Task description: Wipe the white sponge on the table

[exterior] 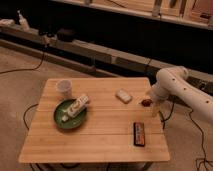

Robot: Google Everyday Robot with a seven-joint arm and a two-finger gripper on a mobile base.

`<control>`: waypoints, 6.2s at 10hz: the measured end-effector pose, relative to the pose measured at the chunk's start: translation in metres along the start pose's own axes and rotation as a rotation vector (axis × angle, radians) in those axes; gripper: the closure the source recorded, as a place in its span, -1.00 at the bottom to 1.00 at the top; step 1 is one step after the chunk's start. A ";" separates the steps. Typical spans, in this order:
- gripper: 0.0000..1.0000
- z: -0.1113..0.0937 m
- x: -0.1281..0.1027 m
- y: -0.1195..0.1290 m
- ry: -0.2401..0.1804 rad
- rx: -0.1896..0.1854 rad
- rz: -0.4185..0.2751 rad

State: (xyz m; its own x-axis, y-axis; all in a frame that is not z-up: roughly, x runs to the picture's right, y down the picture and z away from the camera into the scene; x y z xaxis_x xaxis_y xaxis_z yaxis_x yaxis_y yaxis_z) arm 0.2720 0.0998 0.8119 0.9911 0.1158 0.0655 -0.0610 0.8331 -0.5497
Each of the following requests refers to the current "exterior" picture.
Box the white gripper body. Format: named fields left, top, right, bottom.
left=148, top=84, right=166, bottom=117

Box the white sponge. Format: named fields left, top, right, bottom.
left=115, top=90, right=132, bottom=104

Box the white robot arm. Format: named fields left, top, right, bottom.
left=148, top=66, right=213, bottom=125

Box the red brown small object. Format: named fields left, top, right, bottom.
left=141, top=99, right=153, bottom=107

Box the black orange snack bar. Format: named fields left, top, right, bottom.
left=133, top=122, right=145, bottom=147

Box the white green carton box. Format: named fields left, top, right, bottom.
left=67, top=94, right=90, bottom=118

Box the wooden table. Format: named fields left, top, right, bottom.
left=19, top=78, right=170, bottom=163

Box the translucent plastic cup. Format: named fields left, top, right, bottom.
left=56, top=80, right=72, bottom=99

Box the small white cube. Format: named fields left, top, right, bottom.
left=62, top=116, right=68, bottom=122

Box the green plate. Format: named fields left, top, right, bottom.
left=53, top=99, right=87, bottom=130

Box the black round device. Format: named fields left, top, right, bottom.
left=57, top=28, right=76, bottom=42

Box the white spray bottle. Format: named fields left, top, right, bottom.
left=17, top=11, right=30, bottom=31

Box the black cable near robot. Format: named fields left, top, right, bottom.
left=159, top=96, right=213, bottom=171

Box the black floor cable left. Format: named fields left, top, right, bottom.
left=0, top=46, right=47, bottom=76

